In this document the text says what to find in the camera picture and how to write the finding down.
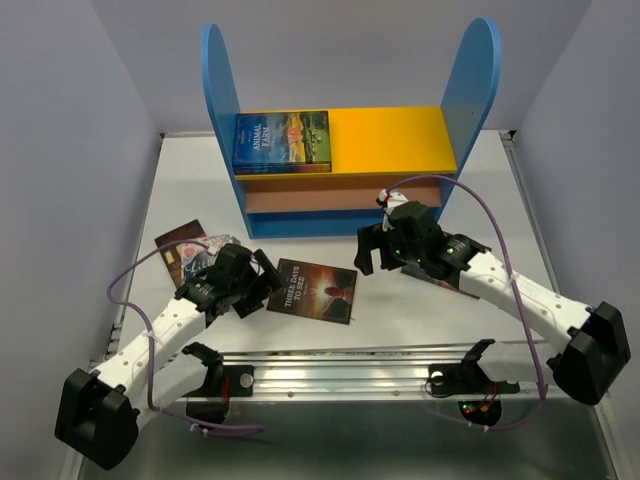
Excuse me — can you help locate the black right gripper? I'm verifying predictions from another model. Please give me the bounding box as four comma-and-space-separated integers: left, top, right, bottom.
353, 221, 424, 274

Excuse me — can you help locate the Three Days to See book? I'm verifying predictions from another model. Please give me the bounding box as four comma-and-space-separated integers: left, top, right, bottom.
267, 259, 357, 325

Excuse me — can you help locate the Animal Farm book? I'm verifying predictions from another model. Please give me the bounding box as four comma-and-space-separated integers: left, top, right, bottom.
232, 110, 332, 165

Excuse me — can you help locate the Jane Eyre book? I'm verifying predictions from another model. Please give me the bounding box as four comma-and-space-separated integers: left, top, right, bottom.
233, 163, 332, 175

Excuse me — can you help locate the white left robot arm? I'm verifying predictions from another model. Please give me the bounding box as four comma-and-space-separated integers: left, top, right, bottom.
54, 244, 284, 470

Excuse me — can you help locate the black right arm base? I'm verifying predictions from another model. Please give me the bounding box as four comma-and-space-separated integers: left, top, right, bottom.
424, 339, 521, 430

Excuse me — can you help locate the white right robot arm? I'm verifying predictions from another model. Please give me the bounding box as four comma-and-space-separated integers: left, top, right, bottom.
354, 198, 631, 406

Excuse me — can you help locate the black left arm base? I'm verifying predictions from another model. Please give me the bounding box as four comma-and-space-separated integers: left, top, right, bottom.
175, 342, 264, 437

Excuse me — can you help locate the A Tale of Two Cities book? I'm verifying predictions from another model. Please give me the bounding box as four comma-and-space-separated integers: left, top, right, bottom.
401, 263, 479, 300

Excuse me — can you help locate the Little Women floral book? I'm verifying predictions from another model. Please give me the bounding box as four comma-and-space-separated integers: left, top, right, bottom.
179, 236, 240, 287

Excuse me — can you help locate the dark red book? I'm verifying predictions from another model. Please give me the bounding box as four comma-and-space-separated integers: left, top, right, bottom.
154, 219, 205, 287

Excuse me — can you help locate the blue yellow wooden bookshelf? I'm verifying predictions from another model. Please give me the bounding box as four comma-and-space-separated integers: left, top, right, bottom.
201, 18, 502, 238

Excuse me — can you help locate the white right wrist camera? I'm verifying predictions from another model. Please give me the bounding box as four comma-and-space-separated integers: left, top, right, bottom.
376, 189, 408, 231

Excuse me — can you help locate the aluminium mounting rail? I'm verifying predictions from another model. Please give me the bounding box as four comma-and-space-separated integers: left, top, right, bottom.
79, 342, 612, 401

